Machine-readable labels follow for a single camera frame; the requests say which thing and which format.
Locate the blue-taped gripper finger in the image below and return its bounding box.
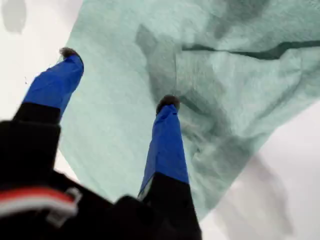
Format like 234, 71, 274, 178
12, 46, 85, 124
137, 94, 203, 240

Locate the pale green T-shirt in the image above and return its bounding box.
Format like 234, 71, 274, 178
57, 0, 320, 222

